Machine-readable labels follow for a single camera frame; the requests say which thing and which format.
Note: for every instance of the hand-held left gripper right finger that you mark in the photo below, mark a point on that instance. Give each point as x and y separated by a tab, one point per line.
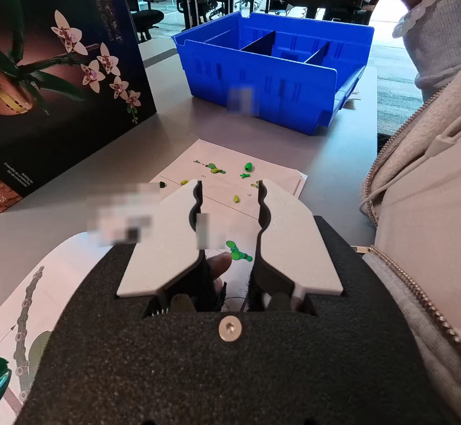
295	245

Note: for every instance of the white instruction booklet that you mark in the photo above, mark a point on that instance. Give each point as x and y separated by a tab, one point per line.
216	155

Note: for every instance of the dark orchid brick set box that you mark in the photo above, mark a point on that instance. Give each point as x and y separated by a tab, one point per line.
72	126

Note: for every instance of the green rod brick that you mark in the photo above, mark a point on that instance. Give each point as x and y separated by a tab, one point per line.
248	166

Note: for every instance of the blue plastic bin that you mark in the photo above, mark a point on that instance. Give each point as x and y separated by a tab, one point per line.
273	93

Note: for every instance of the brick orchid plant model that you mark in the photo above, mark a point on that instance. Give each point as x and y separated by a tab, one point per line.
4	378

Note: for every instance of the black office chair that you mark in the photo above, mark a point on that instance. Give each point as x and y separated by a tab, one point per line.
214	3
147	18

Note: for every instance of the person's left hand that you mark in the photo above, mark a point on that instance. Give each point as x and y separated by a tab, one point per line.
219	263

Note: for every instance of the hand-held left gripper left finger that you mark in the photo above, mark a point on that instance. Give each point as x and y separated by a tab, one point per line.
169	245

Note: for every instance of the white paper sheet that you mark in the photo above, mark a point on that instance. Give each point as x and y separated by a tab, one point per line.
351	100

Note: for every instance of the black bin divider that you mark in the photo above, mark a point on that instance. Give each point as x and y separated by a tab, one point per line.
261	45
318	56

